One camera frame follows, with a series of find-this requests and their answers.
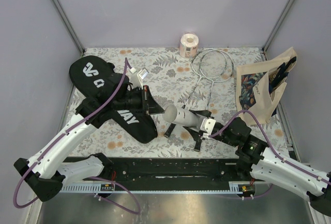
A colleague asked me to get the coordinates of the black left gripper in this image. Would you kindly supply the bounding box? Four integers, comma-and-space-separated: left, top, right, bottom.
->
114, 85, 165, 115

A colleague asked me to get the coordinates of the white shuttlecock tube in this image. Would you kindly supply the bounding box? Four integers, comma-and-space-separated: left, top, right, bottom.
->
162, 104, 204, 127

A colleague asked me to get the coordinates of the badminton racket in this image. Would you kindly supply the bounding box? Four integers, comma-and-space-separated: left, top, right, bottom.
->
191, 50, 233, 153
163, 49, 228, 139

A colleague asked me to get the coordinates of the black racket bag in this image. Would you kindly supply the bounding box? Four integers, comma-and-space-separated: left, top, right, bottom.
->
69, 55, 158, 144

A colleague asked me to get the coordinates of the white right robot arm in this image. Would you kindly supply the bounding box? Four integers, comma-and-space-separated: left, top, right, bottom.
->
183, 110, 330, 216

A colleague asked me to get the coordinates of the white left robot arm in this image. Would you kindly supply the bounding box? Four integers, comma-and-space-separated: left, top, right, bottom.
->
14, 85, 164, 202

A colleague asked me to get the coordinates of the floral table mat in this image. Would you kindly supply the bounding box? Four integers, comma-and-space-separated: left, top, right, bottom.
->
61, 47, 290, 159

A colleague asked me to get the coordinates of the pink toilet paper roll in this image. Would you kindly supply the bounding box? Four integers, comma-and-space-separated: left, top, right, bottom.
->
179, 33, 199, 58

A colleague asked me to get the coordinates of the beige tote bag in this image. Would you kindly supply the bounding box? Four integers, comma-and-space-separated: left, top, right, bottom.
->
235, 47, 297, 124

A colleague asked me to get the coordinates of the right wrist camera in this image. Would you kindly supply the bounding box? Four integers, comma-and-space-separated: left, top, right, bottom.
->
197, 117, 216, 135

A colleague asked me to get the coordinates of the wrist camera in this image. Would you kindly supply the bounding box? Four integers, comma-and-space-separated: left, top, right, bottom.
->
129, 67, 149, 88
197, 117, 216, 135

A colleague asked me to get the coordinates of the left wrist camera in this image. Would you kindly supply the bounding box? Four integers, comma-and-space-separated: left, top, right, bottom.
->
129, 67, 149, 88

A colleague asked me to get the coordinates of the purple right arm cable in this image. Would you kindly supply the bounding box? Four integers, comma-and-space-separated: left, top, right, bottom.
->
208, 110, 331, 183

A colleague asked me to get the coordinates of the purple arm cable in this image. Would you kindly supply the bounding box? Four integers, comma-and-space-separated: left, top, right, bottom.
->
12, 57, 130, 208
208, 110, 331, 183

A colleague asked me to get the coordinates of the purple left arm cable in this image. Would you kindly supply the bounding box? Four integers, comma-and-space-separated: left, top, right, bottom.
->
12, 57, 130, 208

